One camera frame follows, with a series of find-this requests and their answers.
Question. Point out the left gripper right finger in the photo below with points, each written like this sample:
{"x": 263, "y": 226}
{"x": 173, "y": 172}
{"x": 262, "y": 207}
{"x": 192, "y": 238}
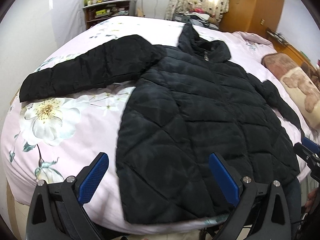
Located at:
{"x": 261, "y": 206}

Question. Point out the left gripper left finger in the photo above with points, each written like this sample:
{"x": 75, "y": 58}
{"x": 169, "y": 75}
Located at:
{"x": 57, "y": 209}

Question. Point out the black quilted hooded jacket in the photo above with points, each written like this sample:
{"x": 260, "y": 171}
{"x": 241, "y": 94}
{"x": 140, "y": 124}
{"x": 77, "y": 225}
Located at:
{"x": 189, "y": 101}

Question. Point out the pile of clothes and boxes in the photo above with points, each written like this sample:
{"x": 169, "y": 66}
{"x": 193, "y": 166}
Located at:
{"x": 196, "y": 15}

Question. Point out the person's right hand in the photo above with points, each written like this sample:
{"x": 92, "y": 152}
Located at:
{"x": 311, "y": 199}

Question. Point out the brown bear print blanket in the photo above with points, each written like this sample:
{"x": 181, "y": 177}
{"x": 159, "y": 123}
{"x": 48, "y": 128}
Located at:
{"x": 297, "y": 84}

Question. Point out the pink floral bed cover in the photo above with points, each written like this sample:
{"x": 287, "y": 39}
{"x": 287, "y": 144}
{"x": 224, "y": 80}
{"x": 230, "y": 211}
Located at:
{"x": 55, "y": 138}

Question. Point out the wooden headboard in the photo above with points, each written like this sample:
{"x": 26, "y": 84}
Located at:
{"x": 293, "y": 53}

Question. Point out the wooden wardrobe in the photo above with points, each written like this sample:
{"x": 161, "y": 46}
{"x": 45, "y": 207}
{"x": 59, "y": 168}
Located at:
{"x": 252, "y": 16}

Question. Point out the cluttered wooden shelf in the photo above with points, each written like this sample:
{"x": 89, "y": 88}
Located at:
{"x": 99, "y": 12}

